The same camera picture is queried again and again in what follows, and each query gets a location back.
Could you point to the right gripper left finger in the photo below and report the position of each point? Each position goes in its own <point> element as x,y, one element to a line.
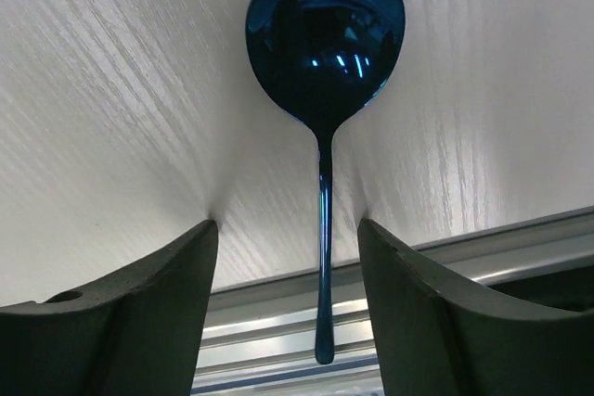
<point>135,331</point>

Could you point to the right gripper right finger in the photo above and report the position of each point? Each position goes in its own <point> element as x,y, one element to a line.
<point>437,332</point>

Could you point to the blue metallic spoon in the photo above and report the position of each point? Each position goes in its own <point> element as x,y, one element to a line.
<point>322,61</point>

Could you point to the aluminium front rail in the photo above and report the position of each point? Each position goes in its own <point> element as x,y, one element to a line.
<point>259,340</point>

